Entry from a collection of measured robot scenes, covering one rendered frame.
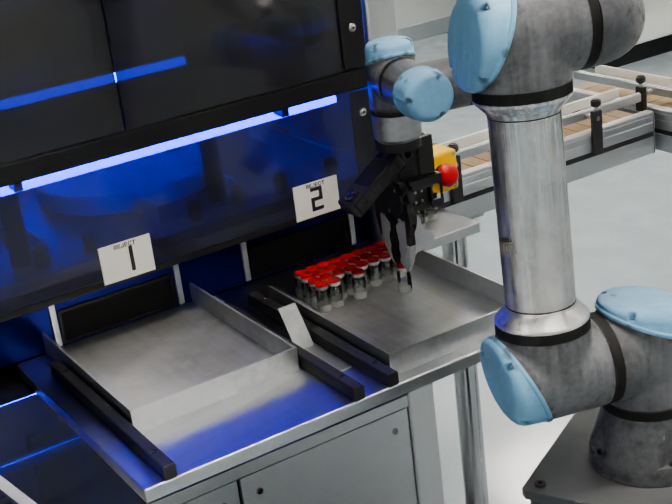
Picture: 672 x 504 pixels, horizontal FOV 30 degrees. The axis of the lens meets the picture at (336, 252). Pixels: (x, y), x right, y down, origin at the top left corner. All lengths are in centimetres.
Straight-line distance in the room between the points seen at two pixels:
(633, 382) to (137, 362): 75
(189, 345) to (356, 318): 26
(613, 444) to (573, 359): 17
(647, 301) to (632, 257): 275
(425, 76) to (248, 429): 54
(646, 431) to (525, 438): 169
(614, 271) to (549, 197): 279
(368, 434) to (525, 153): 95
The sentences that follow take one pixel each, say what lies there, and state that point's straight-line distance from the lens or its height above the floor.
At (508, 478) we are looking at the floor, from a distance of 315.
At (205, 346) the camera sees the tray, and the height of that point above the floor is 88.
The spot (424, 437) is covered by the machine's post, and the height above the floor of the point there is 50.
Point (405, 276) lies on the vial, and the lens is 199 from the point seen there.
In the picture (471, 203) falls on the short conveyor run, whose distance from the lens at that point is 240.
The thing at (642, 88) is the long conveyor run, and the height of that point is 97.
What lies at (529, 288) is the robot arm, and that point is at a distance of 149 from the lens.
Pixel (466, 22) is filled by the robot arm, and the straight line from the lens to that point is 142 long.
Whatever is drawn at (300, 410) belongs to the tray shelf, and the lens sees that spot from 170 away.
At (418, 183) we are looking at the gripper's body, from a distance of 193.
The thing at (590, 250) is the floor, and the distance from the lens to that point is 442.
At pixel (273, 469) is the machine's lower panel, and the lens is 218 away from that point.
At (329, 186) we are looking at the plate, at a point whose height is 103.
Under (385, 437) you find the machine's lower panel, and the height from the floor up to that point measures 54.
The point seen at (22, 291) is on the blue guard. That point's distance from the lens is 188.
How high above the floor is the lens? 169
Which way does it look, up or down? 22 degrees down
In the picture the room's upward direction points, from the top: 7 degrees counter-clockwise
